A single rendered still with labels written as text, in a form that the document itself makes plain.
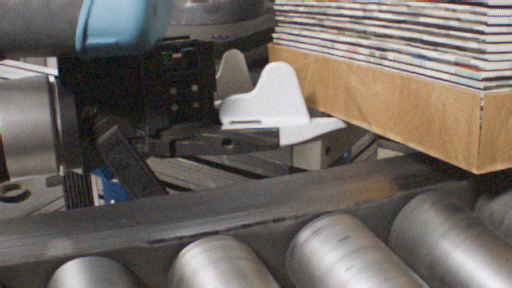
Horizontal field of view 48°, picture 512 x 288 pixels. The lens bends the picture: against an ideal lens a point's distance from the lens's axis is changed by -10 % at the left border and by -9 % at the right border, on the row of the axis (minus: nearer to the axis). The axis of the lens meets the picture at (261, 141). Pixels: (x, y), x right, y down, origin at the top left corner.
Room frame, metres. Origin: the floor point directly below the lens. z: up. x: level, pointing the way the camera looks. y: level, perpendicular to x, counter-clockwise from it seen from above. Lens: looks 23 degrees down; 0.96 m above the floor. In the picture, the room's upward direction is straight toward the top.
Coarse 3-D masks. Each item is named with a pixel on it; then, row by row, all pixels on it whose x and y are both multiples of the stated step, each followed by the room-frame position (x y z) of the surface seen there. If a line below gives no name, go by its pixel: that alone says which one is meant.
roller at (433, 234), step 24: (432, 192) 0.31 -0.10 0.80; (408, 216) 0.30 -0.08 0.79; (432, 216) 0.29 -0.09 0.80; (456, 216) 0.28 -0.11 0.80; (408, 240) 0.29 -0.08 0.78; (432, 240) 0.28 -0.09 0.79; (456, 240) 0.27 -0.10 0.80; (480, 240) 0.26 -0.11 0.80; (504, 240) 0.26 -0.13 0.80; (408, 264) 0.29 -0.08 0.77; (432, 264) 0.27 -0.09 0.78; (456, 264) 0.25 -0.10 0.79; (480, 264) 0.24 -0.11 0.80; (504, 264) 0.24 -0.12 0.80
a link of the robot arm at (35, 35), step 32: (0, 0) 0.34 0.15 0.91; (32, 0) 0.33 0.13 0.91; (64, 0) 0.33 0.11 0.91; (96, 0) 0.33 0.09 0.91; (128, 0) 0.33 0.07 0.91; (160, 0) 0.36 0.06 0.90; (0, 32) 0.34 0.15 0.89; (32, 32) 0.34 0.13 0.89; (64, 32) 0.33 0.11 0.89; (96, 32) 0.33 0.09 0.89; (128, 32) 0.33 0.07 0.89; (160, 32) 0.36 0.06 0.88
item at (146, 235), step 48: (192, 192) 0.32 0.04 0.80; (240, 192) 0.32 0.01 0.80; (288, 192) 0.32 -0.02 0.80; (336, 192) 0.32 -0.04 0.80; (384, 192) 0.31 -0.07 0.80; (480, 192) 0.33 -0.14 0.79; (0, 240) 0.26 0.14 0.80; (48, 240) 0.26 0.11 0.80; (96, 240) 0.26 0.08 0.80; (144, 240) 0.26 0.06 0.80; (192, 240) 0.27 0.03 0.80; (288, 240) 0.29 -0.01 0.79; (384, 240) 0.31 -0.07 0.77
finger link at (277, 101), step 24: (264, 72) 0.43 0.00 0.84; (288, 72) 0.42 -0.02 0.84; (240, 96) 0.42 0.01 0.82; (264, 96) 0.42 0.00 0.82; (288, 96) 0.42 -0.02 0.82; (240, 120) 0.42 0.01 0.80; (264, 120) 0.42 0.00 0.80; (288, 120) 0.42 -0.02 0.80; (312, 120) 0.43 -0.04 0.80; (336, 120) 0.42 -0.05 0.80; (288, 144) 0.41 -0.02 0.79
